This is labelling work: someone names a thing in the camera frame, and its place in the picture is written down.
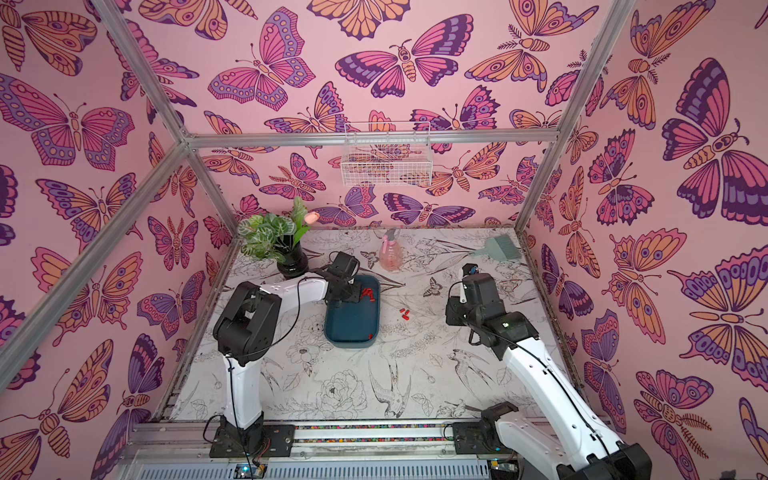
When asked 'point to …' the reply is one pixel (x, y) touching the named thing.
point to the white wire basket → (387, 154)
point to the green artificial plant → (272, 236)
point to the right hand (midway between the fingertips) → (448, 304)
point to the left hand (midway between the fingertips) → (360, 292)
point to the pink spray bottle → (391, 255)
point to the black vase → (296, 262)
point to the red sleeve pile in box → (370, 293)
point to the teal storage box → (355, 325)
